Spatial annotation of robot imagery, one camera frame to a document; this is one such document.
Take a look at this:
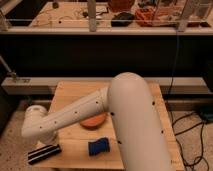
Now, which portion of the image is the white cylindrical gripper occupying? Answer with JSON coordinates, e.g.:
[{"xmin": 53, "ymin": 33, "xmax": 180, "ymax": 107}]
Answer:
[{"xmin": 36, "ymin": 131, "xmax": 59, "ymax": 148}]

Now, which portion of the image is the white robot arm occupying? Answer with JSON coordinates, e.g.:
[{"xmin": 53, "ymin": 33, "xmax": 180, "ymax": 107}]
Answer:
[{"xmin": 21, "ymin": 72, "xmax": 175, "ymax": 171}]

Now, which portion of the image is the wooden board table top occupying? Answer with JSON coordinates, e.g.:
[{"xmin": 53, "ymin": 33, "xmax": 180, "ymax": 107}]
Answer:
[{"xmin": 35, "ymin": 81, "xmax": 184, "ymax": 171}]

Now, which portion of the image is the orange round disc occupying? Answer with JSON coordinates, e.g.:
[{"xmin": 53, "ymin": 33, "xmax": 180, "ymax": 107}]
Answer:
[{"xmin": 80, "ymin": 113, "xmax": 107, "ymax": 129}]

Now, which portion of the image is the blue ribbed block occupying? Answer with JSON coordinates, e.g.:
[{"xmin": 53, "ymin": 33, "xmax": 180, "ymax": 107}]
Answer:
[{"xmin": 88, "ymin": 137, "xmax": 110, "ymax": 156}]

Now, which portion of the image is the black object on bench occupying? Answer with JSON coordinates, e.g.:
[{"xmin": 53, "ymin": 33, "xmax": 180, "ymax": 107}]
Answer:
[{"xmin": 111, "ymin": 12, "xmax": 134, "ymax": 27}]

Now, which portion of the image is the orange box on bench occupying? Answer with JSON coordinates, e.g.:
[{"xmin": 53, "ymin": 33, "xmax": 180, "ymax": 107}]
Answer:
[{"xmin": 135, "ymin": 8, "xmax": 154, "ymax": 27}]

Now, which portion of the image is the teal power box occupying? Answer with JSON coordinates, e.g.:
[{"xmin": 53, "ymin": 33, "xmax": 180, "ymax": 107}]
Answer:
[{"xmin": 199, "ymin": 106, "xmax": 213, "ymax": 123}]

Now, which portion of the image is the black cable on floor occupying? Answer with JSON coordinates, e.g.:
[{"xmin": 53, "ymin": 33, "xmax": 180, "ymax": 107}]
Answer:
[{"xmin": 166, "ymin": 31, "xmax": 213, "ymax": 171}]

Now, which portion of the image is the white vertical post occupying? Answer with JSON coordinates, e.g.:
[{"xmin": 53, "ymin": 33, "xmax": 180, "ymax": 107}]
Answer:
[{"xmin": 87, "ymin": 0, "xmax": 97, "ymax": 32}]

